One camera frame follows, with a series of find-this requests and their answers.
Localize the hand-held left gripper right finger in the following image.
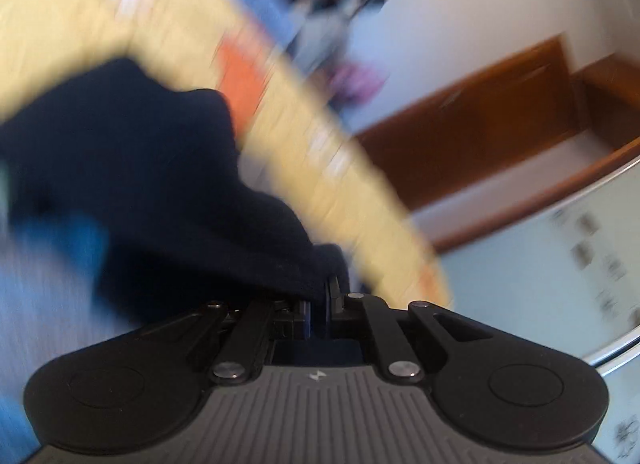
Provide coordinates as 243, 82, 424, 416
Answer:
322, 273, 496, 386

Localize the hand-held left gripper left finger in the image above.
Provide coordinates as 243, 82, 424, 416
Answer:
144, 297, 316, 387

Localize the navy and grey sock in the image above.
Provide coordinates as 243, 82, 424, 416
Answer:
0, 58, 346, 332

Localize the pink bag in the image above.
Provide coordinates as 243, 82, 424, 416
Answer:
327, 60, 392, 107

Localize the grey-blue bag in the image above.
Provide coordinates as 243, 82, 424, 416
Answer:
292, 0, 363, 75

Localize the yellow flower-print blanket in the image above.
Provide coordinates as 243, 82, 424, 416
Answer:
0, 0, 455, 311

